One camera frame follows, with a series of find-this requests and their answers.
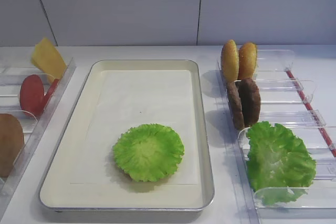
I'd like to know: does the red tomato slice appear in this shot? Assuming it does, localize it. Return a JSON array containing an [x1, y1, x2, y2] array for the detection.
[[19, 74, 44, 117], [43, 79, 59, 106]]

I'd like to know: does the green lettuce leaf on tray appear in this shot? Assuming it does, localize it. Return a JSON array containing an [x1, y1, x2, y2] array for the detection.
[[112, 124, 184, 182]]

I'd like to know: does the left brown meat patty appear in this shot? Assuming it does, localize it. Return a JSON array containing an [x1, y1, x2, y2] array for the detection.
[[227, 82, 245, 130]]

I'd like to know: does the brown meat patty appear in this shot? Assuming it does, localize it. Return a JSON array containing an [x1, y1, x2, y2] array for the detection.
[[238, 78, 261, 127], [227, 82, 245, 130]]

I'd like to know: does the left golden bread bun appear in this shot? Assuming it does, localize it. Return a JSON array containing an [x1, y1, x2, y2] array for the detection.
[[220, 39, 239, 82]]

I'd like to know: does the golden bread bun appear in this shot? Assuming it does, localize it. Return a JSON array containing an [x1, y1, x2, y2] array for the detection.
[[220, 39, 239, 82], [238, 42, 257, 80]]

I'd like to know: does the right brown meat patty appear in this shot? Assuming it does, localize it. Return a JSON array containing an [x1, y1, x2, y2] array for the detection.
[[238, 78, 261, 127]]

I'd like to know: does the right golden bread bun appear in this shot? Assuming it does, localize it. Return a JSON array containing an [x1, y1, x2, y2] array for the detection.
[[238, 42, 257, 80]]

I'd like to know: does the yellow cheese slice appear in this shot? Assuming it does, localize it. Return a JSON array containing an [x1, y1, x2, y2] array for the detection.
[[31, 38, 67, 84]]

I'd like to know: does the green lettuce leaf in rack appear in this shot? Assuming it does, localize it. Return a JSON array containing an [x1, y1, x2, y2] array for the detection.
[[246, 121, 316, 206]]

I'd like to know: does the red tomato slice in rack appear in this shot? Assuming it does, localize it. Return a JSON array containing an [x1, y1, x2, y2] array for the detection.
[[19, 74, 44, 117]]

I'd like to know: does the white parchment paper sheet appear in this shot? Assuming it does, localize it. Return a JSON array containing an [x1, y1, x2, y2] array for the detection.
[[71, 70, 198, 185]]

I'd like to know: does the cream metal baking tray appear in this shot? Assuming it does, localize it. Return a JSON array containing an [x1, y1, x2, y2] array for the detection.
[[39, 60, 215, 212]]

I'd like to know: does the clear acrylic right rack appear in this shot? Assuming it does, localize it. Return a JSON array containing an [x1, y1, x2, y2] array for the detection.
[[217, 50, 335, 223]]

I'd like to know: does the clear acrylic rack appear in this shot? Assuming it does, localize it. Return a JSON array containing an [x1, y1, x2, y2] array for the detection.
[[1, 59, 76, 216], [217, 50, 335, 223]]

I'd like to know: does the red rod on rack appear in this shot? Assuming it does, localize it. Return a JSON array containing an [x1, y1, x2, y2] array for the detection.
[[286, 70, 335, 157]]

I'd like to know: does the clear acrylic left rack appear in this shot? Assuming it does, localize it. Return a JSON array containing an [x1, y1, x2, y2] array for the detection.
[[1, 59, 76, 216]]

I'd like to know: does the brown bun half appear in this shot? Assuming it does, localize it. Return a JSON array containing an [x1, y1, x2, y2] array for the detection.
[[1, 113, 24, 178]]

